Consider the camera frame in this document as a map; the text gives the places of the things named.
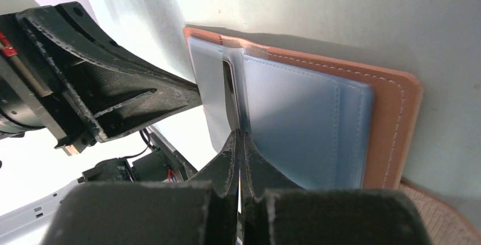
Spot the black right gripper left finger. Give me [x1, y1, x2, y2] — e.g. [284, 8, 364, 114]
[42, 130, 241, 244]

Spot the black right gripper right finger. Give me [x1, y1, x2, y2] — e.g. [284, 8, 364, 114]
[240, 133, 431, 244]

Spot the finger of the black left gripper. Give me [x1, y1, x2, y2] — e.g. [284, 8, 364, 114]
[1, 2, 201, 155]

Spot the tan leather card holder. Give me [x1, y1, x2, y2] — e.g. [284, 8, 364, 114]
[183, 25, 481, 245]

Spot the silver card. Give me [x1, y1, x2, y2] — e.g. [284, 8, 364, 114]
[187, 37, 238, 152]

